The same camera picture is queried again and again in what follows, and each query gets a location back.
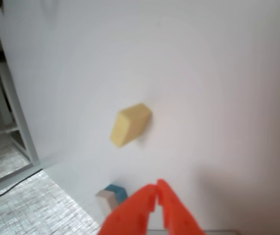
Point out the orange gripper finger with sticker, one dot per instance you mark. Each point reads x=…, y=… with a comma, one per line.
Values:
x=130, y=213

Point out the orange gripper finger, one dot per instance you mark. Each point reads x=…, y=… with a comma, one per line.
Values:
x=179, y=218

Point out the blue foam cuboid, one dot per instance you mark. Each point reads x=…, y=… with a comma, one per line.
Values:
x=117, y=192

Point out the white foam cuboid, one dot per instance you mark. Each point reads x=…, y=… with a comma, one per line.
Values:
x=105, y=203

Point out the yellow foam cuboid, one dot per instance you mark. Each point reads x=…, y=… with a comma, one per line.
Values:
x=130, y=124

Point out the white metal frame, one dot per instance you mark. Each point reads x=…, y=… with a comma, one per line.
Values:
x=19, y=112

